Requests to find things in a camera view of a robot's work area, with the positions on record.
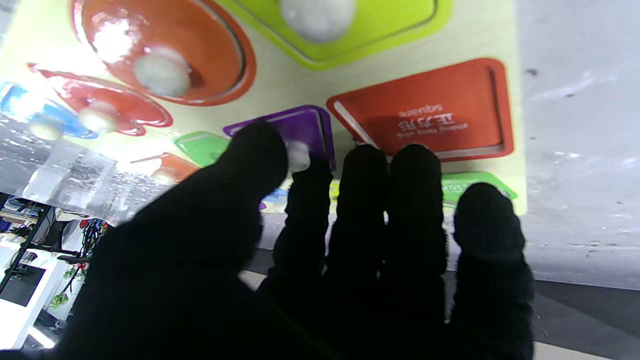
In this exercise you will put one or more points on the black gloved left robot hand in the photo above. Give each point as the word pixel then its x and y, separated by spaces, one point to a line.
pixel 200 280

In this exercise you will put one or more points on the blue diamond puzzle piece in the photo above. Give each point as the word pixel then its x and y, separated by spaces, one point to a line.
pixel 275 197

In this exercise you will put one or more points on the orange rectangle puzzle piece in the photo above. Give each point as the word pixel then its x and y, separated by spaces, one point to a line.
pixel 180 167

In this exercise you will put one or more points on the green hexagon puzzle piece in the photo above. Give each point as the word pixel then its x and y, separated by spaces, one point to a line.
pixel 202 147

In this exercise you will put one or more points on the purple triangle puzzle piece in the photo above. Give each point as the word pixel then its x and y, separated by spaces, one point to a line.
pixel 300 125

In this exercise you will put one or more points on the red heart puzzle piece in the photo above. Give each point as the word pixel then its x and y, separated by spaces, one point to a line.
pixel 130 102

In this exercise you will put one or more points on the orange oval puzzle piece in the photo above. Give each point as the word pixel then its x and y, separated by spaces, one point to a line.
pixel 210 45

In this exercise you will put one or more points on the blue semicircle puzzle piece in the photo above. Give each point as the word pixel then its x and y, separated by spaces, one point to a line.
pixel 20 102

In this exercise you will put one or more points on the yellow trapezoid puzzle piece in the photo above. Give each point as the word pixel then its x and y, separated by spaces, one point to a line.
pixel 395 25

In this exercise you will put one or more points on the yellow wooden puzzle board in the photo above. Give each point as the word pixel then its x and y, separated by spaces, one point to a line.
pixel 280 85

